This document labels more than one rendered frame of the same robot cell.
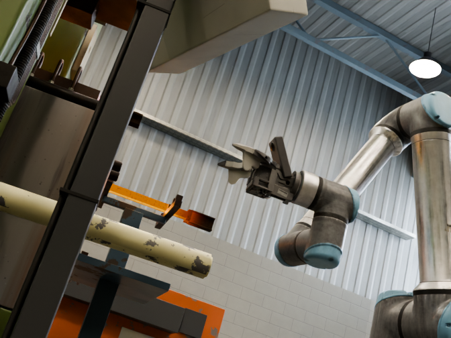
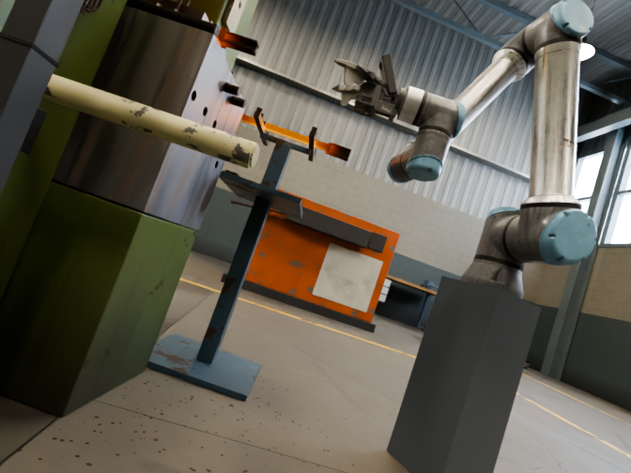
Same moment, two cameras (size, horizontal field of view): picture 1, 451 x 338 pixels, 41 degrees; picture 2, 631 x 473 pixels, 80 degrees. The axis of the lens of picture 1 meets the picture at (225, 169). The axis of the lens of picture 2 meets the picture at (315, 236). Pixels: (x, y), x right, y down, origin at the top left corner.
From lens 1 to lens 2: 0.55 m
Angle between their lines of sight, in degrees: 20
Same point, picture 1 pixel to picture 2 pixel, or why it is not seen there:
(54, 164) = (156, 79)
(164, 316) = (357, 236)
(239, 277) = (421, 216)
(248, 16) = not seen: outside the picture
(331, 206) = (434, 119)
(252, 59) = (436, 59)
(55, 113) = (158, 32)
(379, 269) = not seen: hidden behind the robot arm
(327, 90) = not seen: hidden behind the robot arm
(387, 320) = (494, 232)
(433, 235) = (546, 149)
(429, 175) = (550, 89)
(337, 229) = (438, 141)
